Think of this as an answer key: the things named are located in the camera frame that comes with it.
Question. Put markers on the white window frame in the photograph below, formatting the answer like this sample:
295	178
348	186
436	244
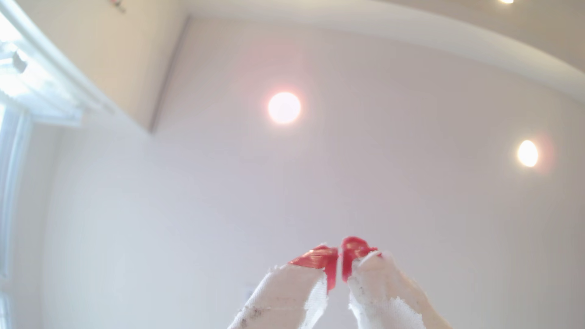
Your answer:
27	87

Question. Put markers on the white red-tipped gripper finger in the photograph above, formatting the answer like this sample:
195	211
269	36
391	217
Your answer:
384	292
292	292

